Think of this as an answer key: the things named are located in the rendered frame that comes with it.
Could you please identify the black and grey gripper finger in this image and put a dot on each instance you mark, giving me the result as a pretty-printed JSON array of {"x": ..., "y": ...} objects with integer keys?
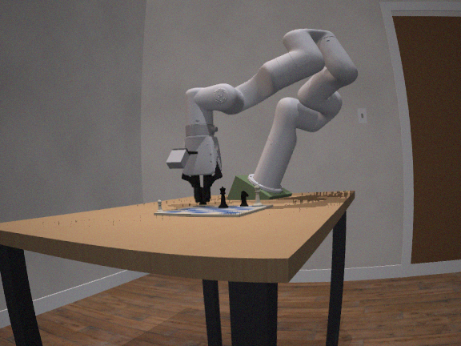
[
  {"x": 194, "y": 180},
  {"x": 207, "y": 183}
]

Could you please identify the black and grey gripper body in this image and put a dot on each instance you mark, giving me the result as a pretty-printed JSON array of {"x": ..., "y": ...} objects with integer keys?
[{"x": 203, "y": 163}]

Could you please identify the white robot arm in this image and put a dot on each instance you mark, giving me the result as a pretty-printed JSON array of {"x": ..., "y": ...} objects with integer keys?
[{"x": 310, "y": 112}]

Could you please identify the blue and white chessboard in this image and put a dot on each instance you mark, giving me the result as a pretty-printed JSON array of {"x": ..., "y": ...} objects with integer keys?
[{"x": 197, "y": 212}]

